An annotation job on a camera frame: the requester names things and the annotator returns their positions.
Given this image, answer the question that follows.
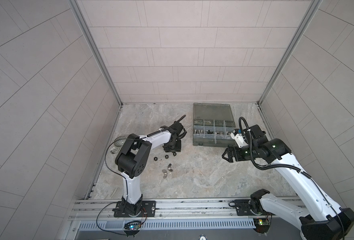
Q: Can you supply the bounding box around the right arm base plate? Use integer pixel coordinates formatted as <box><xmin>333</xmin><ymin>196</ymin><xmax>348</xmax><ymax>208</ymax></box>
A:
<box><xmin>228</xmin><ymin>199</ymin><xmax>273</xmax><ymax>217</ymax></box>

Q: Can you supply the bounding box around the silver wing nut pair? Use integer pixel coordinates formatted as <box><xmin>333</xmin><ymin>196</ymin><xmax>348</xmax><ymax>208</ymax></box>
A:
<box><xmin>162</xmin><ymin>164</ymin><xmax>173</xmax><ymax>179</ymax></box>

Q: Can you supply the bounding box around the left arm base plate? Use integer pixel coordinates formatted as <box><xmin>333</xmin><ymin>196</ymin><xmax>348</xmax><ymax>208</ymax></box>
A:
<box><xmin>112</xmin><ymin>200</ymin><xmax>156</xmax><ymax>218</ymax></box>

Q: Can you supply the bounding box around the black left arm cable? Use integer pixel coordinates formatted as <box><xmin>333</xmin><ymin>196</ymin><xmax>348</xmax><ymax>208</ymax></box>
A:
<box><xmin>95</xmin><ymin>137</ymin><xmax>135</xmax><ymax>236</ymax></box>

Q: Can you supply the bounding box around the right circuit board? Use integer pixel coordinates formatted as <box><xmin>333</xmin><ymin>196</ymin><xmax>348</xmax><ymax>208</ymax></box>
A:
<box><xmin>253</xmin><ymin>218</ymin><xmax>271</xmax><ymax>234</ymax></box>

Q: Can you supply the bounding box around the left circuit board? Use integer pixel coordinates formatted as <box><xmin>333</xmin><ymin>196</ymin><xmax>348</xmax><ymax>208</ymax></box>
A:
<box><xmin>123</xmin><ymin>221</ymin><xmax>142</xmax><ymax>232</ymax></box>

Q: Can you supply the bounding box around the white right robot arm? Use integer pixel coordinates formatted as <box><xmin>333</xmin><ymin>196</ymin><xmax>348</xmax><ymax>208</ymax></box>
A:
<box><xmin>222</xmin><ymin>125</ymin><xmax>354</xmax><ymax>240</ymax></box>

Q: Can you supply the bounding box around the green plastic organizer box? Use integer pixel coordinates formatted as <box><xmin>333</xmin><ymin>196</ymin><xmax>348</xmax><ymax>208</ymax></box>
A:
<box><xmin>193</xmin><ymin>103</ymin><xmax>237</xmax><ymax>148</ymax></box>

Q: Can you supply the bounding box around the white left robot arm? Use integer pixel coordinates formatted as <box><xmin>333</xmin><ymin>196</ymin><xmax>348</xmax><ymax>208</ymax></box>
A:
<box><xmin>115</xmin><ymin>115</ymin><xmax>187</xmax><ymax>217</ymax></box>

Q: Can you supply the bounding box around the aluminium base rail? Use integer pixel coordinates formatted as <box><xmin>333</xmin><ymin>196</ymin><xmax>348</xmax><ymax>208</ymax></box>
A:
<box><xmin>65</xmin><ymin>196</ymin><xmax>320</xmax><ymax>223</ymax></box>

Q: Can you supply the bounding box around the circuit board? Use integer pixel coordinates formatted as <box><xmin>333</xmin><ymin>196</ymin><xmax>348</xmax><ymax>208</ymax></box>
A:
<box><xmin>253</xmin><ymin>218</ymin><xmax>271</xmax><ymax>234</ymax></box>
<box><xmin>123</xmin><ymin>221</ymin><xmax>142</xmax><ymax>232</ymax></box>

